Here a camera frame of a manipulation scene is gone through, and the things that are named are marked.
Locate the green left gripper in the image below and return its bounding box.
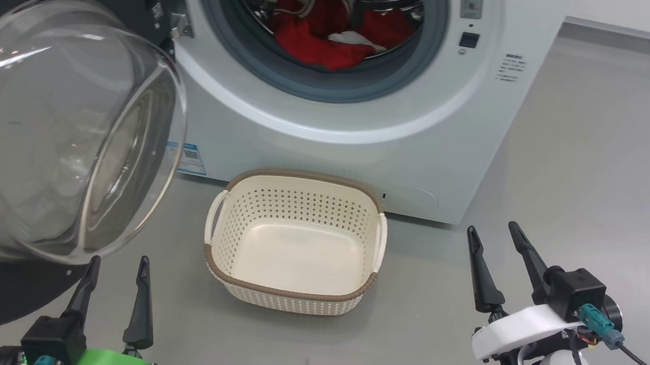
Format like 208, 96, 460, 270
58, 250, 172, 365

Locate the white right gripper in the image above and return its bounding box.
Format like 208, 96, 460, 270
457, 218, 592, 365

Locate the black round glass washer door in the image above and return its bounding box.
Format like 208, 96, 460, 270
0, 0, 197, 352

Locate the red and white jersey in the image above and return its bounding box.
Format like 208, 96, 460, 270
266, 0, 425, 78

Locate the white front-load washing machine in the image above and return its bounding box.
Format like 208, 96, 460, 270
150, 0, 572, 233

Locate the cream perforated laundry basket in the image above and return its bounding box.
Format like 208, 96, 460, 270
198, 164, 393, 321

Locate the metal washing machine door hinge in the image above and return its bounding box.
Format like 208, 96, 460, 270
150, 0, 197, 42

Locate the blue energy label sticker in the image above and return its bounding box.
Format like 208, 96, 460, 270
164, 141, 209, 177

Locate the teal camera cable connector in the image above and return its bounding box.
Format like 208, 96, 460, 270
575, 303, 628, 351

